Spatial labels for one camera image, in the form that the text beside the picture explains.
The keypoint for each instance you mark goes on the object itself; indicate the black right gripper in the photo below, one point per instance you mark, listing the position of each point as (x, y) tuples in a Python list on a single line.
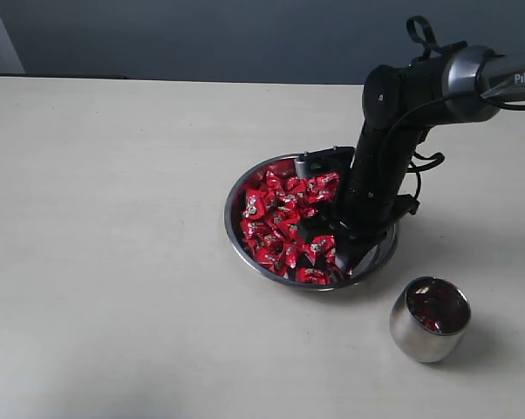
[(368, 203)]

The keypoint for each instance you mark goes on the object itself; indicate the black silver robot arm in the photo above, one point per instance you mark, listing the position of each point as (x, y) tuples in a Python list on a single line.
[(466, 84)]

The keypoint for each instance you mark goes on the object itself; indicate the round steel plate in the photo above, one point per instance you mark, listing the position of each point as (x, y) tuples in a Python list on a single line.
[(375, 260)]

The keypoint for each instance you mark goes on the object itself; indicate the shiny steel cup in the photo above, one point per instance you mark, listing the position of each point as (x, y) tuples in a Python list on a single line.
[(411, 337)]

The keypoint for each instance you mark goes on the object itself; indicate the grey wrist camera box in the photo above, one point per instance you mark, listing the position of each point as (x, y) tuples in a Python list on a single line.
[(336, 159)]

